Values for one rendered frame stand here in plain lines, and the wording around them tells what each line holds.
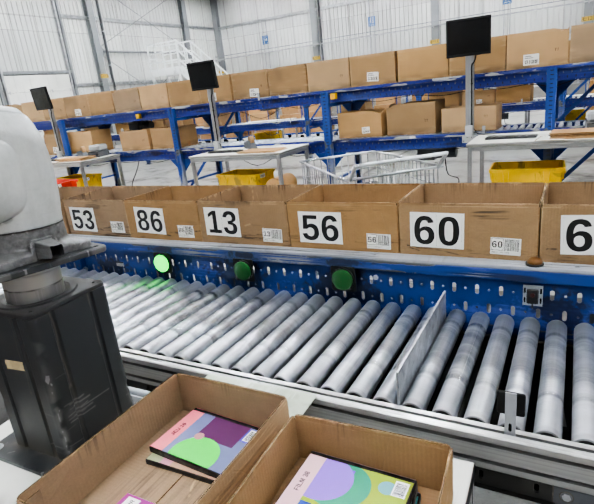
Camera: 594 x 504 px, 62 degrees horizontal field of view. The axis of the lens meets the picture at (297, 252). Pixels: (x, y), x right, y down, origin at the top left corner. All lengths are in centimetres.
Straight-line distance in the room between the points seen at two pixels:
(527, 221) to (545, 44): 456
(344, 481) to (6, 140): 80
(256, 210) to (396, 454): 110
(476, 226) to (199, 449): 96
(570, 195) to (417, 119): 427
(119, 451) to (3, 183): 53
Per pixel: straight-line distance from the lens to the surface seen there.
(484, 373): 124
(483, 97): 1025
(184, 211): 199
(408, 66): 620
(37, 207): 101
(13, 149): 99
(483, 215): 150
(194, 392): 114
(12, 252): 101
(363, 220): 160
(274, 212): 174
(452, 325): 145
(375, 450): 92
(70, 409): 110
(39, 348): 103
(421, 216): 154
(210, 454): 101
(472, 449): 110
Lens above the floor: 140
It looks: 18 degrees down
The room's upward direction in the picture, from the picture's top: 6 degrees counter-clockwise
